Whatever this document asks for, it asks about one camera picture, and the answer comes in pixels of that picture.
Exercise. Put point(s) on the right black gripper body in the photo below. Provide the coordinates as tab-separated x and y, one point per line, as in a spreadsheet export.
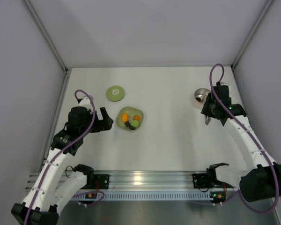
207	108

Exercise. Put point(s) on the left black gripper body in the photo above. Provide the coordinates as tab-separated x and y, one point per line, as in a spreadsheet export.
101	122

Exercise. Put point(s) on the metal serving tongs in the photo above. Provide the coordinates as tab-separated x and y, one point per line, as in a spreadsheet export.
208	120

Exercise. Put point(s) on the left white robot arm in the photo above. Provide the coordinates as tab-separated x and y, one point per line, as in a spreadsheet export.
46	199

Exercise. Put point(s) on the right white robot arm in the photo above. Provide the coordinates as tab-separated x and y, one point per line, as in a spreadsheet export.
262	177

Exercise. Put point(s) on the green square lunch box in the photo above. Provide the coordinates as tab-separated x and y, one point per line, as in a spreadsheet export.
132	112

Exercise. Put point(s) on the metal bowl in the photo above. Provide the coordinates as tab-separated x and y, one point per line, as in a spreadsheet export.
201	95

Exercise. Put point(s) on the green round lid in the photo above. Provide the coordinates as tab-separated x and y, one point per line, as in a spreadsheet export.
115	93

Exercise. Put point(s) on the orange round snack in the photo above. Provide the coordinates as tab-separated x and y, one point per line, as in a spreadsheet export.
137	117

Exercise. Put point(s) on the aluminium mounting rail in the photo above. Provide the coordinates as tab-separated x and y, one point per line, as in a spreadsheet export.
126	180

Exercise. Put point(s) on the left black base bracket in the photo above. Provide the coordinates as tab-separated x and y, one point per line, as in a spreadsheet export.
98	181

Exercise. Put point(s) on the black base bracket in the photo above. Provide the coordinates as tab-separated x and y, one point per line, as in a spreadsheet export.
98	181
205	181

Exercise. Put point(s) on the right black base bracket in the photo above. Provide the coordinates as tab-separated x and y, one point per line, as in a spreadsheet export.
205	181

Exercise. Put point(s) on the white slotted cable duct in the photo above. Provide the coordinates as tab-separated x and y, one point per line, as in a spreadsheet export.
158	196

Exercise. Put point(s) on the right aluminium frame post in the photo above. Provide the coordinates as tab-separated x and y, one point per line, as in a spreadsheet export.
253	31

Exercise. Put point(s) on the aluminium frame post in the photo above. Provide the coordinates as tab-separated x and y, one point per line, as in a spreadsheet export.
38	22
253	31

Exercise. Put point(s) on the left aluminium frame post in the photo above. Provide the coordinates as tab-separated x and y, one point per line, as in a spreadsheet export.
38	22

